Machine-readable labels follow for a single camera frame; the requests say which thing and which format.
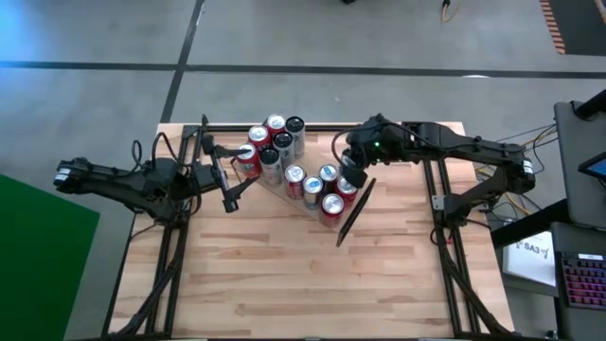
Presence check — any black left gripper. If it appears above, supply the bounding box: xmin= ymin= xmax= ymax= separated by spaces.
xmin=190 ymin=134 xmax=260 ymax=214

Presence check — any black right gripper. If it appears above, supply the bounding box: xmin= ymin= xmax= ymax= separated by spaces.
xmin=340 ymin=113 xmax=409 ymax=189

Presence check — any red strawberry Fanta can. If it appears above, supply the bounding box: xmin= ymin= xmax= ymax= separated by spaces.
xmin=265 ymin=113 xmax=287 ymax=136
xmin=235 ymin=142 xmax=262 ymax=180
xmin=248 ymin=124 xmax=273 ymax=151

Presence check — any white Celsius can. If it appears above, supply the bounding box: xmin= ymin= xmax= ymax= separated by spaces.
xmin=284 ymin=116 xmax=307 ymax=160
xmin=258 ymin=147 xmax=284 ymax=187
xmin=273 ymin=131 xmax=295 ymax=170

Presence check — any red cola can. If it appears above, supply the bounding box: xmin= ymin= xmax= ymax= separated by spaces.
xmin=283 ymin=164 xmax=308 ymax=201
xmin=319 ymin=192 xmax=346 ymax=229
xmin=335 ymin=177 xmax=360 ymax=209

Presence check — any white paper sign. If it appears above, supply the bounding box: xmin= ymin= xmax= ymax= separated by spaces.
xmin=501 ymin=230 xmax=559 ymax=288

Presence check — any grey side desk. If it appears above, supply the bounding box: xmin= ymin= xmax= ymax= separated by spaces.
xmin=552 ymin=99 xmax=606 ymax=228

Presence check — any green floor mat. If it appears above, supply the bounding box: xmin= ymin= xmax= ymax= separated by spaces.
xmin=0 ymin=172 xmax=101 ymax=341

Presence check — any black pole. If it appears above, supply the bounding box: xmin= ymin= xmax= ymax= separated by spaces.
xmin=572 ymin=88 xmax=606 ymax=120

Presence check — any tablet with blue screen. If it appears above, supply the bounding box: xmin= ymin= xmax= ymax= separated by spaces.
xmin=577 ymin=151 xmax=606 ymax=181

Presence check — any black striped floor mat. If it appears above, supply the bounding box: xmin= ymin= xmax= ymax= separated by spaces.
xmin=539 ymin=0 xmax=606 ymax=56

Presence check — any black backlit keyboard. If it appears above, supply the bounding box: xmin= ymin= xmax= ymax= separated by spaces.
xmin=558 ymin=253 xmax=606 ymax=307

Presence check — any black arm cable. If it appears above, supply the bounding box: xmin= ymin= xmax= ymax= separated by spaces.
xmin=330 ymin=120 xmax=383 ymax=167

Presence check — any wooden shelf black metal frame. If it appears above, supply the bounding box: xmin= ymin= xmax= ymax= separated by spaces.
xmin=230 ymin=117 xmax=379 ymax=248

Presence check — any yellow floor cable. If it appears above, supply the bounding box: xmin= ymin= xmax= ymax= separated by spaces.
xmin=439 ymin=0 xmax=463 ymax=24

